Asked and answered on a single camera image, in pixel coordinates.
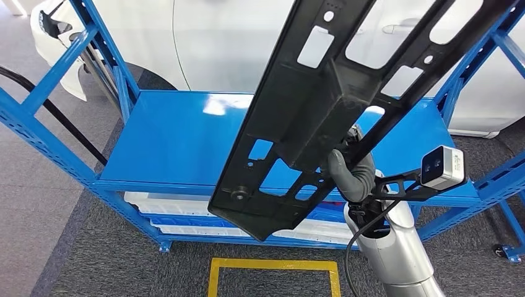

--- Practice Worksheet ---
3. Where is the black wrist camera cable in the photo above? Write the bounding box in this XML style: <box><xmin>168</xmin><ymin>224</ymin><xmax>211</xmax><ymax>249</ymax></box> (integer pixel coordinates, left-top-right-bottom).
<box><xmin>344</xmin><ymin>199</ymin><xmax>401</xmax><ymax>297</ymax></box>

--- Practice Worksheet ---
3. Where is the clear white plastic bin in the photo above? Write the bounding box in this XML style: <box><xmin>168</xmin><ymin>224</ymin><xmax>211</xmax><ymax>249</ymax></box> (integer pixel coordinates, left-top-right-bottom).
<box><xmin>124</xmin><ymin>191</ymin><xmax>216</xmax><ymax>217</ymax></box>

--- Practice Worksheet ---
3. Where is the grey metal stand pole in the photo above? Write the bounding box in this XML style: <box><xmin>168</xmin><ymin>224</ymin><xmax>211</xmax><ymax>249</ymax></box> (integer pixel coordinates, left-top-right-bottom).
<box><xmin>80</xmin><ymin>41</ymin><xmax>124</xmax><ymax>111</ymax></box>

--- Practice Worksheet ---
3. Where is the thick black hose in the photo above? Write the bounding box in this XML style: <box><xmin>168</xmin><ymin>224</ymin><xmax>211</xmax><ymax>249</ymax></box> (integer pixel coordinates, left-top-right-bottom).
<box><xmin>0</xmin><ymin>65</ymin><xmax>108</xmax><ymax>167</ymax></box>

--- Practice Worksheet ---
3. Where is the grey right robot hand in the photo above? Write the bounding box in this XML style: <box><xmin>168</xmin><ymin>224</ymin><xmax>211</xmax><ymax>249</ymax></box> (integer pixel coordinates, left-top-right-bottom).
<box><xmin>326</xmin><ymin>125</ymin><xmax>366</xmax><ymax>204</ymax></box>

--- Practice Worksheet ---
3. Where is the blue metal shelf rack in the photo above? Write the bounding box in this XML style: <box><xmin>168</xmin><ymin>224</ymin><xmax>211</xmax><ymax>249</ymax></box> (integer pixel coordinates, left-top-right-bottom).
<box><xmin>0</xmin><ymin>0</ymin><xmax>525</xmax><ymax>253</ymax></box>

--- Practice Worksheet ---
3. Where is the white car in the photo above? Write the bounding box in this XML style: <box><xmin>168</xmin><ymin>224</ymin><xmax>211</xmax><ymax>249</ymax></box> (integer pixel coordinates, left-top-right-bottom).
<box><xmin>30</xmin><ymin>0</ymin><xmax>525</xmax><ymax>138</ymax></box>

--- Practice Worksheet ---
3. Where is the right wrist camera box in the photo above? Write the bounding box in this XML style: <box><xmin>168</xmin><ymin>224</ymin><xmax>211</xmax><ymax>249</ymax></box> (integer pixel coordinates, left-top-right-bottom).
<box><xmin>420</xmin><ymin>145</ymin><xmax>467</xmax><ymax>192</ymax></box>

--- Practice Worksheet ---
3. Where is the blue plastic bin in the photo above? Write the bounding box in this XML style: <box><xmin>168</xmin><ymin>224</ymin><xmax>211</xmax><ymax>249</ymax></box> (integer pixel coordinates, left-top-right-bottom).
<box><xmin>305</xmin><ymin>200</ymin><xmax>347</xmax><ymax>224</ymax></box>

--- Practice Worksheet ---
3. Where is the long black plastic car part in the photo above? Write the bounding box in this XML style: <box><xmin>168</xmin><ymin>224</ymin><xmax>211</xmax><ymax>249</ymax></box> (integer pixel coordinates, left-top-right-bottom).
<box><xmin>207</xmin><ymin>0</ymin><xmax>525</xmax><ymax>243</ymax></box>

